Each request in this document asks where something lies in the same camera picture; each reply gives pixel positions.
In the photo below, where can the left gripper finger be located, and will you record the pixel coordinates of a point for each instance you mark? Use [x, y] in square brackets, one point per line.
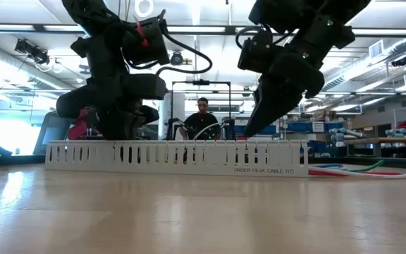
[79, 102]
[146, 86]

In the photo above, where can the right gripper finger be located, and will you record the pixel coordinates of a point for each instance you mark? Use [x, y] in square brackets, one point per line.
[280, 95]
[257, 93]

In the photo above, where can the red cart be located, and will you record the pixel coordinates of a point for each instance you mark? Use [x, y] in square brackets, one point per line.
[79, 127]

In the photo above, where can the white pillar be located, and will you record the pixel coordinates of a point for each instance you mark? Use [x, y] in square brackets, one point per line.
[166, 116]

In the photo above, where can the blue storage bin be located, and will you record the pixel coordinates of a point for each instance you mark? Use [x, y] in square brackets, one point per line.
[298, 127]
[333, 126]

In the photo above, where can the grey chair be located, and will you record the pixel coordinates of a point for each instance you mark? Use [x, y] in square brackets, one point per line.
[53, 134]

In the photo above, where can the person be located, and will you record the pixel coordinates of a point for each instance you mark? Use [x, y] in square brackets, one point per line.
[201, 123]

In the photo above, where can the black ceiling device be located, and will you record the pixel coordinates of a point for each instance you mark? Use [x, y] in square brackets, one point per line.
[30, 51]

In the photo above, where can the white ceiling vent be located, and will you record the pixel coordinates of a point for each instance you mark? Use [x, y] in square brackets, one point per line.
[376, 49]

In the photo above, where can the grey pipe roll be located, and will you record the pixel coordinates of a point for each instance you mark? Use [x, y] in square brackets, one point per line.
[404, 133]
[347, 133]

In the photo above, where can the black ceiling speaker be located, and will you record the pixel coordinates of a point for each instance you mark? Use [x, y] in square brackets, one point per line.
[399, 61]

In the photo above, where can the wooden bench top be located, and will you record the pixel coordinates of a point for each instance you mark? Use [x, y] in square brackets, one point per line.
[393, 140]

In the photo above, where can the black overhead camera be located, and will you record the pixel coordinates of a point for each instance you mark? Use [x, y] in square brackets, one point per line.
[177, 59]

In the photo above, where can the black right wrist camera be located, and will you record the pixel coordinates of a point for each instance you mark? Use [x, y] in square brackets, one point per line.
[256, 51]

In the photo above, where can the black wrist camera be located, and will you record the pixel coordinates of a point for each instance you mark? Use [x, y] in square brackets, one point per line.
[256, 51]
[146, 42]

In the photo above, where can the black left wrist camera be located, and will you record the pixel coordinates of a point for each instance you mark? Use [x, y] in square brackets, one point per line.
[146, 42]

